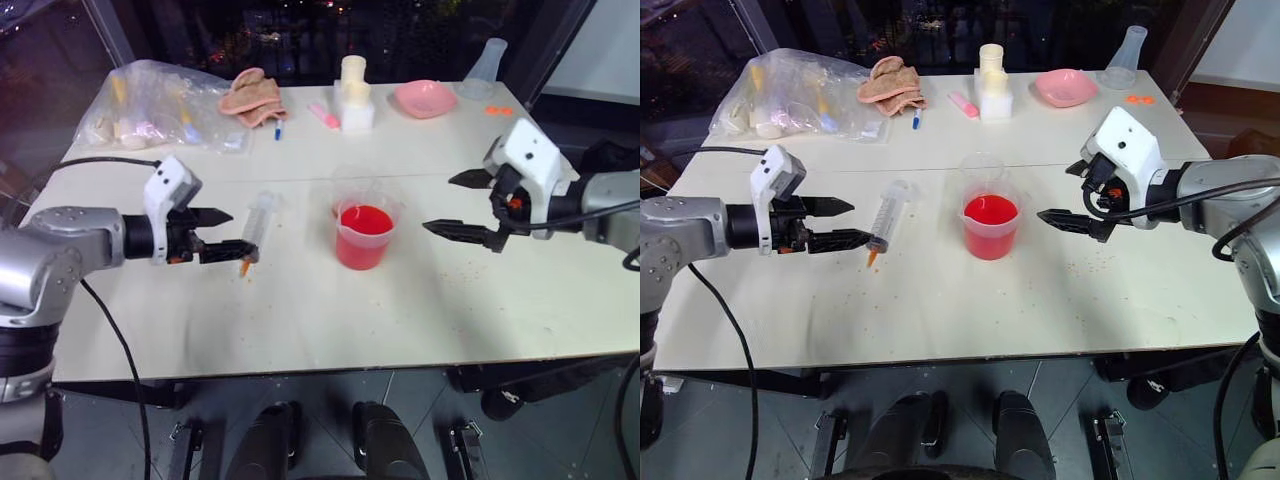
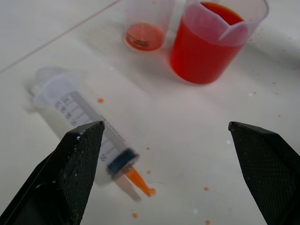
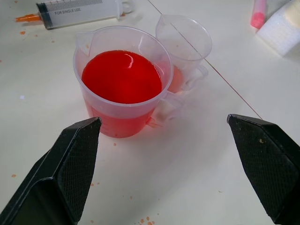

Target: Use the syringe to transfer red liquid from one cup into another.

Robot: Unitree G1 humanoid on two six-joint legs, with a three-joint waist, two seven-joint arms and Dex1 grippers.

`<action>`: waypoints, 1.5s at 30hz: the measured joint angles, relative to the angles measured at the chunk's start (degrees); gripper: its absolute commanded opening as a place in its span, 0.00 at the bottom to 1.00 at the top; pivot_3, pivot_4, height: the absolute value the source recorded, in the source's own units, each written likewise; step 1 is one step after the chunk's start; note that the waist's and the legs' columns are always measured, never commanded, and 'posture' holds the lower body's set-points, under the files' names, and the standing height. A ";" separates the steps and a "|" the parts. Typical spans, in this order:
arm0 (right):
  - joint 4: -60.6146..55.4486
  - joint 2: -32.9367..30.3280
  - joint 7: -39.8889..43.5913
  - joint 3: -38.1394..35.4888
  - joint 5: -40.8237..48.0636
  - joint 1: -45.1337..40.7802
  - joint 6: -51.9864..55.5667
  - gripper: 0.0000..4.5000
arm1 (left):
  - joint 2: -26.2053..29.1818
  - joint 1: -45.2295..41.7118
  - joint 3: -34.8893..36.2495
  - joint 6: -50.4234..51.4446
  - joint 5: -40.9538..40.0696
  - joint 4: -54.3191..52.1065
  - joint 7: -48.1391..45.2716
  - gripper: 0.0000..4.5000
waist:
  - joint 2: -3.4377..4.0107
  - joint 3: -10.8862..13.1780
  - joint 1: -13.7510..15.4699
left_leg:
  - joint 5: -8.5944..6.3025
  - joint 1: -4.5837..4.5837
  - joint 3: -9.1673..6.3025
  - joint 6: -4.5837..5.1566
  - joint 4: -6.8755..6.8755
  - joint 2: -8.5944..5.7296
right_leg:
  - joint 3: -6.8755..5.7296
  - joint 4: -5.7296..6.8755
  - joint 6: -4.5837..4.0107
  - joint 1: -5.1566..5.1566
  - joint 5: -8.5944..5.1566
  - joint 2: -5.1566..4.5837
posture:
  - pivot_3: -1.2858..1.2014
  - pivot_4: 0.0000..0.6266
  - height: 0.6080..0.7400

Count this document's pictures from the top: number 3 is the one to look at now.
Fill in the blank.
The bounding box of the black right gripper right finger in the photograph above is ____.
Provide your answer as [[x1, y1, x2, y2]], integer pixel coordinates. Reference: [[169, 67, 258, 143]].
[[226, 113, 300, 225]]

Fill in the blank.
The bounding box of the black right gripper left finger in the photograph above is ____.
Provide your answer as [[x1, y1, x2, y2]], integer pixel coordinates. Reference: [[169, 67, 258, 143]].
[[0, 117, 102, 225]]

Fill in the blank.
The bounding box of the large beaker with red liquid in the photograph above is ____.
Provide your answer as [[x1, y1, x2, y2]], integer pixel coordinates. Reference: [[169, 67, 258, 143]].
[[73, 25, 183, 139]]

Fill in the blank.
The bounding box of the small clear plastic beaker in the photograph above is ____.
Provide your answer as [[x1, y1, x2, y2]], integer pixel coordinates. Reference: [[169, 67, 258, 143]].
[[155, 14, 213, 94]]

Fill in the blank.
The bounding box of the clear plastic syringe orange tip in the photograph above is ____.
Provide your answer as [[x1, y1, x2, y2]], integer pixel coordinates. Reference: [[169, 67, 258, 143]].
[[15, 0, 133, 30]]

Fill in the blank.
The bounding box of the white foam block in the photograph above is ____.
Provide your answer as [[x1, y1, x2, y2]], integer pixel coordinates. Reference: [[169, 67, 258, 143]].
[[255, 0, 300, 57]]

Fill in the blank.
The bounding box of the clear bottle with pink liquid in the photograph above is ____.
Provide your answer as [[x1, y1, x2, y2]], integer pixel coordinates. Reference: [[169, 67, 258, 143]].
[[250, 0, 270, 30]]

